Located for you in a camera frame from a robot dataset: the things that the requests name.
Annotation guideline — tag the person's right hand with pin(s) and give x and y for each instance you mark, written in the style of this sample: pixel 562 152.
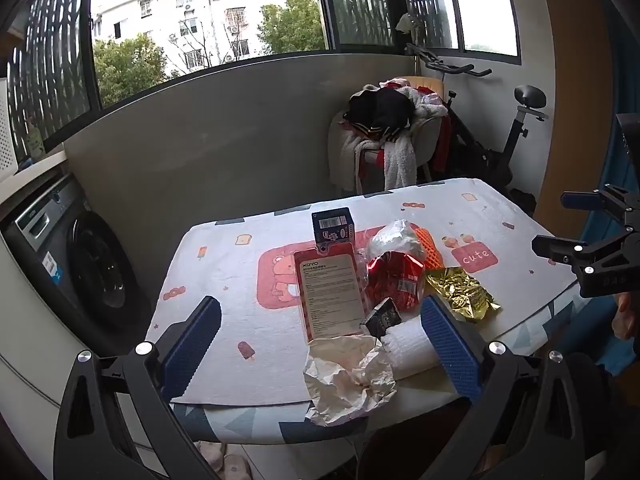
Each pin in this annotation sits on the person's right hand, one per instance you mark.
pixel 626 316

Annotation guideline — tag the white armchair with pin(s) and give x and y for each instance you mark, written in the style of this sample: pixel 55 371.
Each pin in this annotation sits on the white armchair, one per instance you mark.
pixel 340 160

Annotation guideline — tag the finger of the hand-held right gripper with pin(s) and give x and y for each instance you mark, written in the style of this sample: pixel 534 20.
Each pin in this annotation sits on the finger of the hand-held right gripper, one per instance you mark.
pixel 557 250
pixel 577 200

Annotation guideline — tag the small white rag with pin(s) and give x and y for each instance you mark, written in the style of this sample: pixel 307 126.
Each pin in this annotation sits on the small white rag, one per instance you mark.
pixel 407 22

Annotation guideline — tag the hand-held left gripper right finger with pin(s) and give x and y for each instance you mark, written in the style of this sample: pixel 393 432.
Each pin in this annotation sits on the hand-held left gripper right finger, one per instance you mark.
pixel 450 345

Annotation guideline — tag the white printed fleece blanket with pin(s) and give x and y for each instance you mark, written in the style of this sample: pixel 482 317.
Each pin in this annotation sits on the white printed fleece blanket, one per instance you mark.
pixel 225 280

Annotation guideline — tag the red noodle cup wrapper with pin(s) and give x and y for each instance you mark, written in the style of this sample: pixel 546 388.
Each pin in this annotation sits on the red noodle cup wrapper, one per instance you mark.
pixel 397 280

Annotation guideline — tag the beige fluffy slipper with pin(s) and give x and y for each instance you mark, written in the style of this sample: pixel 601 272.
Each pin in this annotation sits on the beige fluffy slipper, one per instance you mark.
pixel 235 467
pixel 207 452

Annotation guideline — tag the clear plastic bag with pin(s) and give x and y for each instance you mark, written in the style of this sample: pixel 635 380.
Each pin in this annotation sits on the clear plastic bag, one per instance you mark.
pixel 395 242

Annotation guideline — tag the white apartment building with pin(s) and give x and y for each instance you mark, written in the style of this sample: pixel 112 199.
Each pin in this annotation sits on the white apartment building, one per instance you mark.
pixel 210 15

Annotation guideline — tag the gold foil wrapper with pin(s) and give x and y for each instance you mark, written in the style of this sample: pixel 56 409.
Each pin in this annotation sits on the gold foil wrapper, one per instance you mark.
pixel 460 292

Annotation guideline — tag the black exercise bike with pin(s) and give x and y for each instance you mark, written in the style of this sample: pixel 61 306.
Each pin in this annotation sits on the black exercise bike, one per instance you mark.
pixel 510 145

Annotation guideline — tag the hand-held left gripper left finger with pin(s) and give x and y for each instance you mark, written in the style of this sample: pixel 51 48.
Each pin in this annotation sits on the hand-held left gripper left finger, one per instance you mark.
pixel 192 345

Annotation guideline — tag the orange foam fruit net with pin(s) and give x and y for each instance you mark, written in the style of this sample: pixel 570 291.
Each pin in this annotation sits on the orange foam fruit net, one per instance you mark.
pixel 431 250

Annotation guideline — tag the black framed window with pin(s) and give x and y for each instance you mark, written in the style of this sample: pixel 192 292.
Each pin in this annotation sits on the black framed window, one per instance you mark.
pixel 86 35

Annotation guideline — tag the green tree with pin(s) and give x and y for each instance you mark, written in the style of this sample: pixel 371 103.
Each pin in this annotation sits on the green tree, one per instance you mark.
pixel 125 67
pixel 295 25

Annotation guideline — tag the white fleece garment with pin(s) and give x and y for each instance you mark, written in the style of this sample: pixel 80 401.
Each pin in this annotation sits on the white fleece garment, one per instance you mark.
pixel 400 162

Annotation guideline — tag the pink backed package card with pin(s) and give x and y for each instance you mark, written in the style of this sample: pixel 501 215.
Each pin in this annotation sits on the pink backed package card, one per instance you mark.
pixel 330 290

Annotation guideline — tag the red garment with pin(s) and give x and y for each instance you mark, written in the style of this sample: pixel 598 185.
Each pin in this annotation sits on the red garment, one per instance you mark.
pixel 442 142

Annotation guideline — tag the small black box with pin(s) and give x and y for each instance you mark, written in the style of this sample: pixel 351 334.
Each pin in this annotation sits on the small black box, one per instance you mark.
pixel 382 317

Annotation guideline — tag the white paper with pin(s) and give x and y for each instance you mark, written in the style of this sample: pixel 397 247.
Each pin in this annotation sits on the white paper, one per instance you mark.
pixel 345 380

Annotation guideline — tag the grey washing machine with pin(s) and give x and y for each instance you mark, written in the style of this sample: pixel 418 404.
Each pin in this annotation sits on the grey washing machine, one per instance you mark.
pixel 85 260

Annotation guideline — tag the white perforated appliance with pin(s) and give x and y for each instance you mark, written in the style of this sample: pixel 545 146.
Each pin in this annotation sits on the white perforated appliance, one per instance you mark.
pixel 6 130

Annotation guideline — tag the black garment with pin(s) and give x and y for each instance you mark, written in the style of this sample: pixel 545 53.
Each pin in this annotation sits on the black garment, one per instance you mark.
pixel 382 107

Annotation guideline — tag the blue milk carton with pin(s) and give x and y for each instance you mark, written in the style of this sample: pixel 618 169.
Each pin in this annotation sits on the blue milk carton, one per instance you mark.
pixel 332 227

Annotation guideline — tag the grey triangle patterned mattress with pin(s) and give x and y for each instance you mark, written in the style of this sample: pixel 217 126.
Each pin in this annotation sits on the grey triangle patterned mattress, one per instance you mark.
pixel 240 422

